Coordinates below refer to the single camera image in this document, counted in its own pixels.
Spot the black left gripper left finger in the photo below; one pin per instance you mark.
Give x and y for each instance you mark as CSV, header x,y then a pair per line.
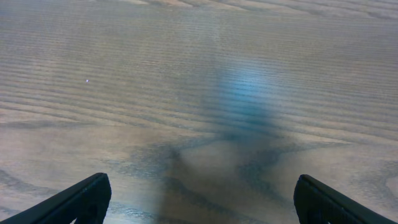
x,y
83,203

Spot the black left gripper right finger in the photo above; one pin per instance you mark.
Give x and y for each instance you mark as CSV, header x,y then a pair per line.
x,y
317,203

